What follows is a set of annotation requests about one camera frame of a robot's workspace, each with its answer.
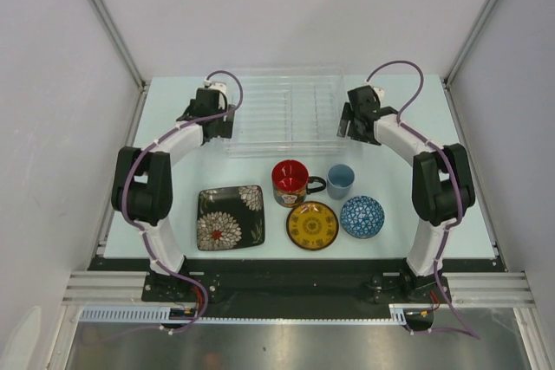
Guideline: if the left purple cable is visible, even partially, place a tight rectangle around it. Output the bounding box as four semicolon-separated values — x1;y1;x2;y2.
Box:
82;68;245;345

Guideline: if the clear plastic dish rack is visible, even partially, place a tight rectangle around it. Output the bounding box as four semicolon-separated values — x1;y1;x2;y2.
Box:
225;66;345;158

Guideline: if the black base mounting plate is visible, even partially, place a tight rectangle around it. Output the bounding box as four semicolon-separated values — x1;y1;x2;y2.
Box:
141;256;452;306

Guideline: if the light blue cup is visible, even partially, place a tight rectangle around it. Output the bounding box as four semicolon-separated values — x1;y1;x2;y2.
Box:
327;164;355;200

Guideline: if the purple cable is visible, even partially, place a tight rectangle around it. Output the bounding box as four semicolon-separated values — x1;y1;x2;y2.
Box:
367;60;481;340
82;68;245;345

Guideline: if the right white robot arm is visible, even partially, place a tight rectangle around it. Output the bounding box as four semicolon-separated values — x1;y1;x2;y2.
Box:
337;85;476;302

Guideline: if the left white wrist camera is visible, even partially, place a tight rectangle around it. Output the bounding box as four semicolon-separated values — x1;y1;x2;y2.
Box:
203;78;227;95

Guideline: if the black floral square plate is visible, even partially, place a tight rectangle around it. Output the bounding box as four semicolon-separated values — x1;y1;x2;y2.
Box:
196;185;265;251

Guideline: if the aluminium frame rail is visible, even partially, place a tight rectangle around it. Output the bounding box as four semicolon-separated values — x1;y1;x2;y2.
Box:
63;271;535;308

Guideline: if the slotted cable duct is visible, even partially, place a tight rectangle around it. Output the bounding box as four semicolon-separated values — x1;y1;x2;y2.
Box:
80;306;407;326

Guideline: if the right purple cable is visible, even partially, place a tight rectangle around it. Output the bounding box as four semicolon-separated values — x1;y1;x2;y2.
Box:
367;60;481;340

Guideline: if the yellow round patterned plate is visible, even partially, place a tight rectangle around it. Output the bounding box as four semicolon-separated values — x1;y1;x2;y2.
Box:
285;201;340;251

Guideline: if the red black mug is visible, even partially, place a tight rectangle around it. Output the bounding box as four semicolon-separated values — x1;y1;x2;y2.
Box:
271;159;327;208

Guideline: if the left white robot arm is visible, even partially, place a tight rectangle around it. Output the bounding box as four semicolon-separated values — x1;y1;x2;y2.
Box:
111;81;236;301

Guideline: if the blue white patterned bowl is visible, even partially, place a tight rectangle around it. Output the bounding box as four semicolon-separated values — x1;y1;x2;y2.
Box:
340;196;385;239

